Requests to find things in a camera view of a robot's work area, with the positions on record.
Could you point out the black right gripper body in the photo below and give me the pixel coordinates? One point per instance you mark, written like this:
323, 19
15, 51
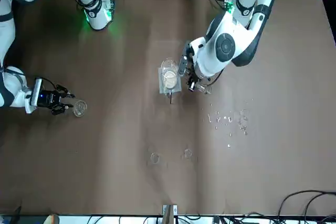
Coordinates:
50, 98

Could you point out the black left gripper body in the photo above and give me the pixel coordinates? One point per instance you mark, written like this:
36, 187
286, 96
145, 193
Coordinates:
191, 82

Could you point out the clear glass conical flask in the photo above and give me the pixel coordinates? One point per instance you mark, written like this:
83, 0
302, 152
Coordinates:
80, 107

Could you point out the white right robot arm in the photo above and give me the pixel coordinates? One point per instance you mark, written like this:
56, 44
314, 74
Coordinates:
8, 37

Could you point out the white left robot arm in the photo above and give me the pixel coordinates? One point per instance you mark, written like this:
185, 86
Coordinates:
225, 22

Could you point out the square gauze plate white centre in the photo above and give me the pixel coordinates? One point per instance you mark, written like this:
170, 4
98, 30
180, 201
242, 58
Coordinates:
170, 83

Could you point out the tiny clear glass cup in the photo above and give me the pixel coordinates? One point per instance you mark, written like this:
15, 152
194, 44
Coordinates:
187, 153

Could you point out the small clear glass beaker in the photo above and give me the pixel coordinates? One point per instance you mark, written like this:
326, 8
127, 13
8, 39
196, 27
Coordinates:
155, 159

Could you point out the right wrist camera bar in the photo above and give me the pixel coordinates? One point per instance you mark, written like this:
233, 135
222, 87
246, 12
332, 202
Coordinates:
34, 95

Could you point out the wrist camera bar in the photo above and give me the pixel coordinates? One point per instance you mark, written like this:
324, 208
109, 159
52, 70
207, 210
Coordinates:
34, 95
182, 67

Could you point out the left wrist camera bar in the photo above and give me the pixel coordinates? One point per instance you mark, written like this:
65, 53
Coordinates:
182, 67

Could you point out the aluminium frame post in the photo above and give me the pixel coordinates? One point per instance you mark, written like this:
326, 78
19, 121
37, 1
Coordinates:
169, 214

